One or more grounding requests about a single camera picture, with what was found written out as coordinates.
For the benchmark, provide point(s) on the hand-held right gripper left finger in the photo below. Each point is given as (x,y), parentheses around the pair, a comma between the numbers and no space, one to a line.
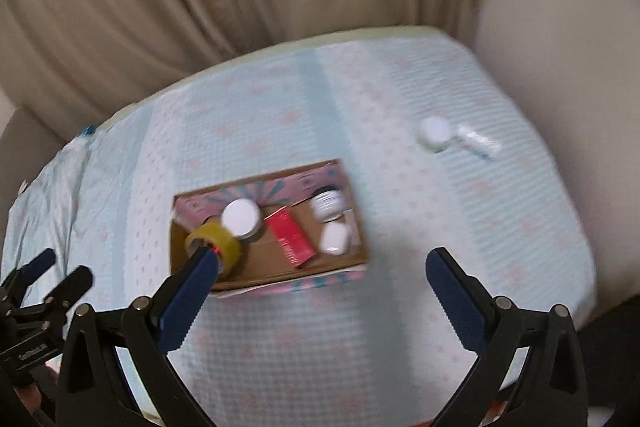
(190,299)

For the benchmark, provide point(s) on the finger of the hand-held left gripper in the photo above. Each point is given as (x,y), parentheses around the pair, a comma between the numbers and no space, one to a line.
(32,271)
(70,289)

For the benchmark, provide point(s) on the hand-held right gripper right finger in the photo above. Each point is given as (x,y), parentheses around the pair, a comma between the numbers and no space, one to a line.
(457,302)

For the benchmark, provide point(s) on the yellow tape roll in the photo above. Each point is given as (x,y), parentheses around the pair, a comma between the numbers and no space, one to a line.
(222,241)

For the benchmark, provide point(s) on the pink printed cardboard box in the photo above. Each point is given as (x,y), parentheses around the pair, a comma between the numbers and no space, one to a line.
(260,263)

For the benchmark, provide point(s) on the white lid round jar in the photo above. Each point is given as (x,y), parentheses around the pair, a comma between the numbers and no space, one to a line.
(240,214)

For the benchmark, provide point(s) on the red box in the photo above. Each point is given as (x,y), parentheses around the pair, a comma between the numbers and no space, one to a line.
(289,234)

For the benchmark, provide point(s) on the small white bottle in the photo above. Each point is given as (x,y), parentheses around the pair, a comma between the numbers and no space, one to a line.
(334,239)

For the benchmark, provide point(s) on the small silver jar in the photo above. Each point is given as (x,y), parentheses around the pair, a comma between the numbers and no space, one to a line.
(327,204)

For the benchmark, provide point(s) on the light blue crumpled blanket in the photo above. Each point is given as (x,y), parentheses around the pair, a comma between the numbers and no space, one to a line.
(45,207)

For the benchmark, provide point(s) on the light blue patterned bed sheet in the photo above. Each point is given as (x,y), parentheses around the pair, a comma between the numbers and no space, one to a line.
(400,217)

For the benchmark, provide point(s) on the blue cloth piece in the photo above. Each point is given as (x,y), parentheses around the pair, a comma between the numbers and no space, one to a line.
(87,131)

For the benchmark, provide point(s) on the white tube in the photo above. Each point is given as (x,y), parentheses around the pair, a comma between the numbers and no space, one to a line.
(477,140)

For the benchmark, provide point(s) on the small white round container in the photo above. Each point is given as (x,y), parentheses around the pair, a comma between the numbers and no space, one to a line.
(433,131)

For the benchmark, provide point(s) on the light green mattress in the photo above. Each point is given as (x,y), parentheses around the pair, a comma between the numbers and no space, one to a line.
(350,33)

